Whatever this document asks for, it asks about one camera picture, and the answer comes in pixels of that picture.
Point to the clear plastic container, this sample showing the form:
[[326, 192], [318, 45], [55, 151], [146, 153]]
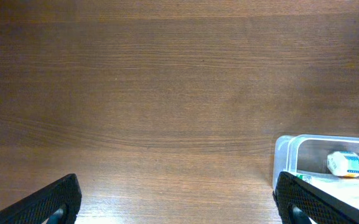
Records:
[[308, 153]]

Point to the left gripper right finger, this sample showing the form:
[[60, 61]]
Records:
[[299, 202]]

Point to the white green medicine box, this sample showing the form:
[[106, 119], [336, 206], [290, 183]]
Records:
[[346, 189]]

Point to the small gold-lid jar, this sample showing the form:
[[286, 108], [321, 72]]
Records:
[[343, 164]]

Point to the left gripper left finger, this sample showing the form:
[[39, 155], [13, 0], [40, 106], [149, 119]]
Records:
[[58, 202]]

